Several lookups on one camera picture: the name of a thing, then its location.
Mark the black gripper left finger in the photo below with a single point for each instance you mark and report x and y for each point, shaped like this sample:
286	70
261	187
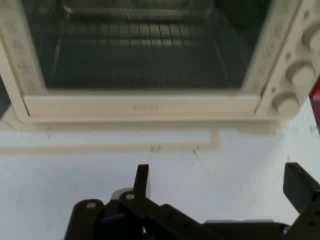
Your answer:
141	180

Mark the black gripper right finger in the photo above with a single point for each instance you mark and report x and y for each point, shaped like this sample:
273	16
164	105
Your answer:
300	190

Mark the cream glass oven door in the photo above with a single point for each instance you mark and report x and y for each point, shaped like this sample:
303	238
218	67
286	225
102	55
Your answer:
100	105

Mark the round oven knob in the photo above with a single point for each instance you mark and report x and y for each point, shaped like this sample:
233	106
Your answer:
301	73
312	37
285	101

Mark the large red foam block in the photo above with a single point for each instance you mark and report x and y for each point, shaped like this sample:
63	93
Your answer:
316	87

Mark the cream toaster oven body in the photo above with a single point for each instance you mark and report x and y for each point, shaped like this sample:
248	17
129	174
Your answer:
277	82

